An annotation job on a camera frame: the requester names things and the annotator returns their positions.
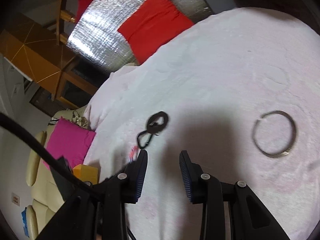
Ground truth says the pink black beaded hair tie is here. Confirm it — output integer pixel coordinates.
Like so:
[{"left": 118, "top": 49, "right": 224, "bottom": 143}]
[{"left": 127, "top": 129, "right": 154, "bottom": 163}]

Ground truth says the black scrunchie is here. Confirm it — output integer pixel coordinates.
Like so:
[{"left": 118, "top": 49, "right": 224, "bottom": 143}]
[{"left": 146, "top": 111, "right": 169, "bottom": 134}]

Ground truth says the metal cuff bangle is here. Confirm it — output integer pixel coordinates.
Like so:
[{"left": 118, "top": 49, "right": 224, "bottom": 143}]
[{"left": 251, "top": 110, "right": 298, "bottom": 158}]

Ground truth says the orange box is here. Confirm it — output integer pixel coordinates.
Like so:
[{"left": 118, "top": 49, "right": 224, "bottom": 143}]
[{"left": 73, "top": 164, "right": 99, "bottom": 185}]

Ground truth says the magenta pillow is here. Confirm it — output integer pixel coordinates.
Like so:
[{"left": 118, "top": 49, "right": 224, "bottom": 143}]
[{"left": 46, "top": 118, "right": 96, "bottom": 168}]

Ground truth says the white pink bedspread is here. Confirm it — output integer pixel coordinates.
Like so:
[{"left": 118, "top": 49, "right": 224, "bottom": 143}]
[{"left": 85, "top": 8, "right": 319, "bottom": 239}]

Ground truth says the silver foil insulation sheet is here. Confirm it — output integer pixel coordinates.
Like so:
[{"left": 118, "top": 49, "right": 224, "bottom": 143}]
[{"left": 67, "top": 0, "right": 213, "bottom": 72}]

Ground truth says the wooden cabinet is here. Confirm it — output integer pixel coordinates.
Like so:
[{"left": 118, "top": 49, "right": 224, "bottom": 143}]
[{"left": 1, "top": 13, "right": 98, "bottom": 109}]

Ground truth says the red pillow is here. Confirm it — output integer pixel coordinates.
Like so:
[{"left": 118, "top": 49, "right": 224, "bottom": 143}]
[{"left": 118, "top": 0, "right": 194, "bottom": 64}]

